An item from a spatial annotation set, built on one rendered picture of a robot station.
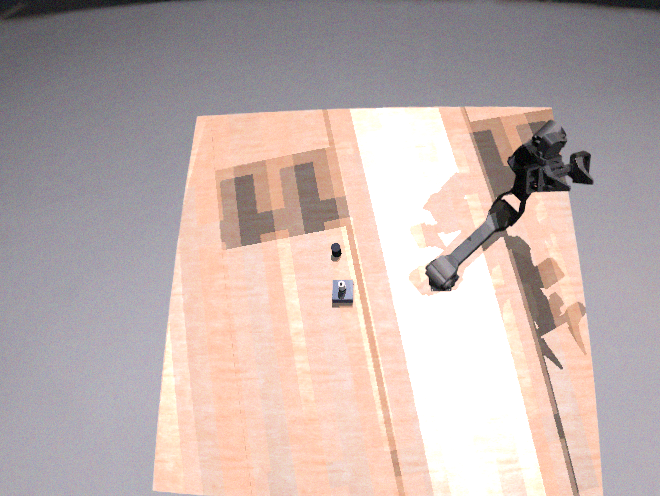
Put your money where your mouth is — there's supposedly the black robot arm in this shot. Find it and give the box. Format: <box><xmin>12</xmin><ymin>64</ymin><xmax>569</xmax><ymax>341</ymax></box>
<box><xmin>425</xmin><ymin>119</ymin><xmax>567</xmax><ymax>291</ymax></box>

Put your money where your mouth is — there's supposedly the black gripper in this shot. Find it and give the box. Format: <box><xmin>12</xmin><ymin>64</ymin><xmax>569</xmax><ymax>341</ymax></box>
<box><xmin>520</xmin><ymin>150</ymin><xmax>593</xmax><ymax>194</ymax></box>

